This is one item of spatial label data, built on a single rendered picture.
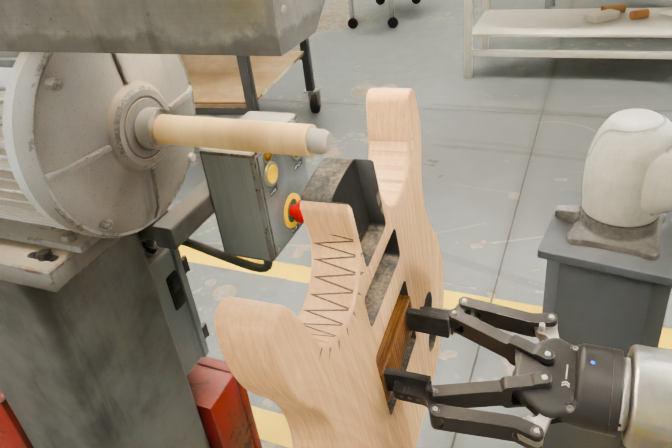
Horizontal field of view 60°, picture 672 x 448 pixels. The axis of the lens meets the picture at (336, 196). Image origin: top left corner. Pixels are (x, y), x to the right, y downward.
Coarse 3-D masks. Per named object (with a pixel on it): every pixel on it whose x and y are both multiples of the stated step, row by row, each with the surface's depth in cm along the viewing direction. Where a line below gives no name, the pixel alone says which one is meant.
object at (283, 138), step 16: (160, 128) 62; (176, 128) 61; (192, 128) 61; (208, 128) 60; (224, 128) 59; (240, 128) 58; (256, 128) 58; (272, 128) 57; (288, 128) 57; (304, 128) 56; (176, 144) 63; (192, 144) 62; (208, 144) 60; (224, 144) 60; (240, 144) 59; (256, 144) 58; (272, 144) 57; (288, 144) 56; (304, 144) 56
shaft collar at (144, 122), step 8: (144, 112) 63; (152, 112) 62; (160, 112) 63; (168, 112) 64; (136, 120) 62; (144, 120) 62; (152, 120) 62; (136, 128) 62; (144, 128) 62; (152, 128) 62; (136, 136) 63; (144, 136) 62; (152, 136) 63; (144, 144) 63; (152, 144) 63; (160, 144) 64; (168, 144) 65
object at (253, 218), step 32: (224, 160) 89; (256, 160) 88; (288, 160) 96; (224, 192) 92; (256, 192) 90; (288, 192) 98; (224, 224) 96; (256, 224) 93; (288, 224) 98; (224, 256) 102; (256, 256) 97
